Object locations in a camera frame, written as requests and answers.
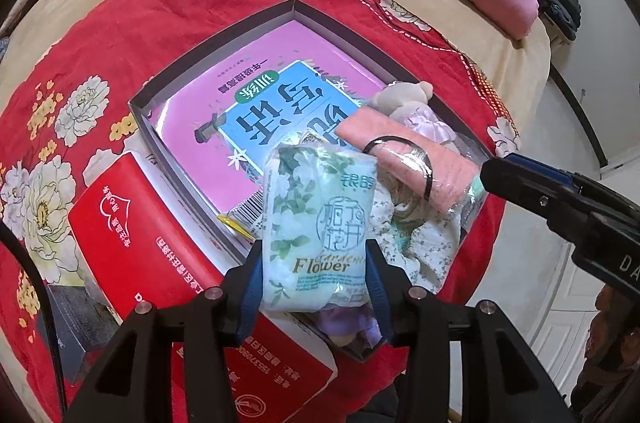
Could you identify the teddy bear lilac dress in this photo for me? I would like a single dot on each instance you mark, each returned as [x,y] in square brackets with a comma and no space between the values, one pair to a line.
[405,98]

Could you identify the red tissue box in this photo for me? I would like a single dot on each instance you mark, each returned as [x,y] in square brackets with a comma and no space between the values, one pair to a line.
[150,243]

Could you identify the pink book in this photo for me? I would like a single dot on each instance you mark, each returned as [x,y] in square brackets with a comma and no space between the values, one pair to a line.
[210,113]

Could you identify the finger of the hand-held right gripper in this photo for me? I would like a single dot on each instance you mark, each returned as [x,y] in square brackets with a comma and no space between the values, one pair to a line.
[525,193]
[545,168]

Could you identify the white floral scrunchie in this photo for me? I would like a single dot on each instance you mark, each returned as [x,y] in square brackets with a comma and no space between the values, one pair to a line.
[430,243]

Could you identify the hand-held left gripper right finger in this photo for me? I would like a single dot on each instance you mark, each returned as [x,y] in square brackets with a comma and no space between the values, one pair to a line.
[377,303]

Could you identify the black backpack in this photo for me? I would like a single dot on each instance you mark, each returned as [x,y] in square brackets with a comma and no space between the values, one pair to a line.
[560,8]

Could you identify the red floral blanket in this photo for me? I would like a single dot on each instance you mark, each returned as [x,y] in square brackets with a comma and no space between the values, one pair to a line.
[125,28]

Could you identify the pink towel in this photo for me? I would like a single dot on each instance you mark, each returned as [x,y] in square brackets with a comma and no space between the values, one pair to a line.
[380,128]

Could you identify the pale green tissue pack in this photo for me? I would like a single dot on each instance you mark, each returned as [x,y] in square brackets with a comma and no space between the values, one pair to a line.
[317,138]

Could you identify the small teddy bear purple dress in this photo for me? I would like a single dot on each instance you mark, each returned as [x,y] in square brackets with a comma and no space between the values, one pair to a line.
[345,323]

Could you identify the green floral tissue pack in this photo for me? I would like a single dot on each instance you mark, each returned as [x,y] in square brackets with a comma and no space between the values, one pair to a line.
[320,228]

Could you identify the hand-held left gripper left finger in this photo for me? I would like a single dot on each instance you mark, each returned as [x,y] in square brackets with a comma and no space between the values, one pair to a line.
[247,298]

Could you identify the green makeup sponge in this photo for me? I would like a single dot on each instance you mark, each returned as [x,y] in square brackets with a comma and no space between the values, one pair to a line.
[475,195]

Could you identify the yellow-edged tissue pack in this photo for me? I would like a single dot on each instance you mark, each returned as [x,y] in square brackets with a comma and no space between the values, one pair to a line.
[235,223]

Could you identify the dark blue small box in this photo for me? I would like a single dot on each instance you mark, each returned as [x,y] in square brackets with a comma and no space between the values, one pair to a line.
[80,328]

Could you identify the white door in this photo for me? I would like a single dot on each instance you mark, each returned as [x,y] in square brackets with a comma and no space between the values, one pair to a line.
[550,343]

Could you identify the person's right forearm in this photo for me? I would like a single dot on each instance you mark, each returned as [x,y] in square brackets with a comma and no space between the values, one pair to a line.
[610,343]

